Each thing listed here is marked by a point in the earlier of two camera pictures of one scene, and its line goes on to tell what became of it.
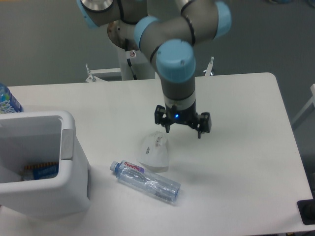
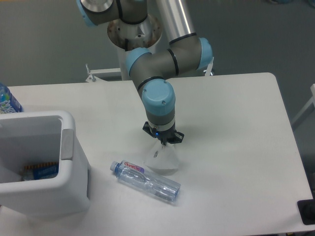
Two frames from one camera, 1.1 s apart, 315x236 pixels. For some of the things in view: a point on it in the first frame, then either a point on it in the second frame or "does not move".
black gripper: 165,116 to 165,136
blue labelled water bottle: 8,103 does not move
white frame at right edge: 311,101 does not move
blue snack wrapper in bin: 48,170 does not move
